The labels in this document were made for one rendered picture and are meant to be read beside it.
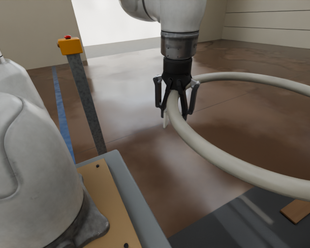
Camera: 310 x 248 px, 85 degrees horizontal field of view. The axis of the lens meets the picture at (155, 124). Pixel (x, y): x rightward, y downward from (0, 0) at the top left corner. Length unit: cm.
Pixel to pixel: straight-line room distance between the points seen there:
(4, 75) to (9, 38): 578
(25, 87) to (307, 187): 52
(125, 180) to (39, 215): 26
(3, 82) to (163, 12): 34
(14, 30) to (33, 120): 592
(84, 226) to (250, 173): 31
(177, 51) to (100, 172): 37
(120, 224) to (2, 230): 19
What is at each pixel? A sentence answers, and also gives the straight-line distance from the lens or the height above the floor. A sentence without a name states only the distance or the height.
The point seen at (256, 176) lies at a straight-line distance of 31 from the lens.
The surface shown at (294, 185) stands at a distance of 32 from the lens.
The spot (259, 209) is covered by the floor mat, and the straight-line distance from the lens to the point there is 150.
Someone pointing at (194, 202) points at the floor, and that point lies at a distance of 141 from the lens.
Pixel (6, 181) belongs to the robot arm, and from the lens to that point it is 27.
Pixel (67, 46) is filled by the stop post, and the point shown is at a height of 104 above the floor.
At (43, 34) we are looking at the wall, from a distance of 613.
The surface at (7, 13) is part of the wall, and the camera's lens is 617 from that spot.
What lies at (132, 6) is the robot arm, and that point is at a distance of 52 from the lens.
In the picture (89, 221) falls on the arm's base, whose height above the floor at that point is 86.
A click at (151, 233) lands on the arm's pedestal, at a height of 80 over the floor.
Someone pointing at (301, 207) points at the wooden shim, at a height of 3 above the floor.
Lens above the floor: 119
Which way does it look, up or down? 33 degrees down
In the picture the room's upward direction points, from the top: 4 degrees counter-clockwise
